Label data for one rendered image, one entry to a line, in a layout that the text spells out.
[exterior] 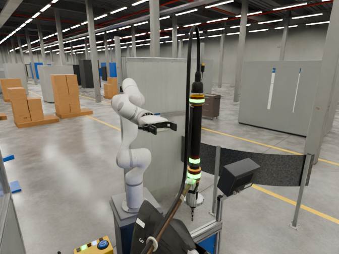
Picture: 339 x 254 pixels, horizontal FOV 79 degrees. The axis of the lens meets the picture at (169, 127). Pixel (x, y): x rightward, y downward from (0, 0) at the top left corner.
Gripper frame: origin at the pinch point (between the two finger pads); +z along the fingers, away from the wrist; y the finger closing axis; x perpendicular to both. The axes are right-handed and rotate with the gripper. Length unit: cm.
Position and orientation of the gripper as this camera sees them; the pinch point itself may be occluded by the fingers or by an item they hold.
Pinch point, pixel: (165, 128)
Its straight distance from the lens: 81.1
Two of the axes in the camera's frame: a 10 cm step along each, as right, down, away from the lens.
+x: 0.0, -9.6, -2.7
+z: 5.3, 2.3, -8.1
